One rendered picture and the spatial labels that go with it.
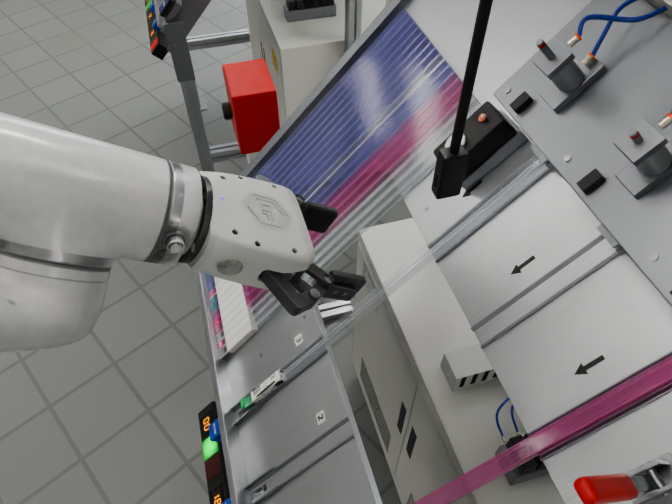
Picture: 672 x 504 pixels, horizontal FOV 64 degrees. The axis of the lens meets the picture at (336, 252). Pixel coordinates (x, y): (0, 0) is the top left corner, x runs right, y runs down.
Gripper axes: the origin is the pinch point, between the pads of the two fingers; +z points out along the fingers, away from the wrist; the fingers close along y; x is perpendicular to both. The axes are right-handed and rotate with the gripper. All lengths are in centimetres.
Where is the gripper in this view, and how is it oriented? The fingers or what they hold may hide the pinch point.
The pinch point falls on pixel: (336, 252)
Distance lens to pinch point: 53.4
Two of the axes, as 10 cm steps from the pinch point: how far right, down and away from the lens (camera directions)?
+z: 8.0, 1.8, 5.7
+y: -2.8, -7.3, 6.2
